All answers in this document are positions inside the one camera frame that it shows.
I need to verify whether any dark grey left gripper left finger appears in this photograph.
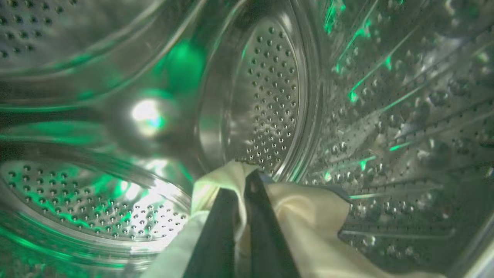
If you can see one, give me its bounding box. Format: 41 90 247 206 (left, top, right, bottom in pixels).
183 188 239 278

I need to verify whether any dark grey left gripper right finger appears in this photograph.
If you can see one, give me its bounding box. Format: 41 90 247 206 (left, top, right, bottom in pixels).
245 170 301 278

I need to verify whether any white garment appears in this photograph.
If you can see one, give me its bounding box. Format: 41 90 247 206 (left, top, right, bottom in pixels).
141 160 444 278

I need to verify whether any perforated steel washer drum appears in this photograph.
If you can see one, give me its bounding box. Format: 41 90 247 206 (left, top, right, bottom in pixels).
0 0 494 278

